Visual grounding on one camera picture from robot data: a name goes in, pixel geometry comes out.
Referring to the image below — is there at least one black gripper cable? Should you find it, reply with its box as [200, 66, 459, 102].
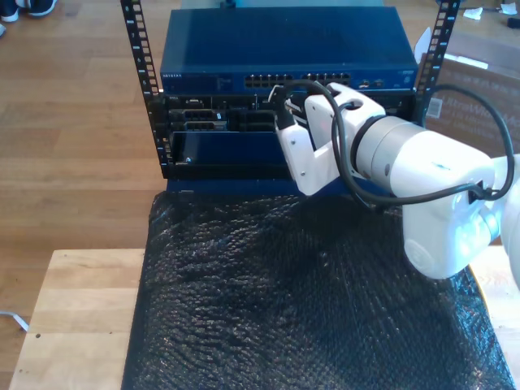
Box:
[330, 98, 385, 215]

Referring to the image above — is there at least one blue rack shelf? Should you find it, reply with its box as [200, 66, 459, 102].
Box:
[165, 130, 404, 197]

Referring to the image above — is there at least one white paper tag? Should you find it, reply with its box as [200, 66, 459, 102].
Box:
[414, 27, 432, 56]

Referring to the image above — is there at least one brown cardboard monitor box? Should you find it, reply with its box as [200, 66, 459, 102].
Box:
[422, 29, 520, 160]

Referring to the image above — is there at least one blue network switch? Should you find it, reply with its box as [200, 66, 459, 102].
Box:
[158, 6, 420, 96]

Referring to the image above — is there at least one white metal leg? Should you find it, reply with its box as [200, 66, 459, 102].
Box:
[0, 310, 31, 332]

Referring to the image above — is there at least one black rack server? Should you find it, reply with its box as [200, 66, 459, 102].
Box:
[162, 93, 416, 133]

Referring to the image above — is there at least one black bubble wrap mat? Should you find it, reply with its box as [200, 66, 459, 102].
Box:
[120, 189, 515, 390]

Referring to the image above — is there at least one black perforated rack post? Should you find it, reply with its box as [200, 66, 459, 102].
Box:
[411, 0, 462, 125]
[119, 0, 172, 180]

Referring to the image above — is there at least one person's shoe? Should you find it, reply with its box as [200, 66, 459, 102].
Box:
[27, 0, 59, 19]
[0, 0, 20, 24]

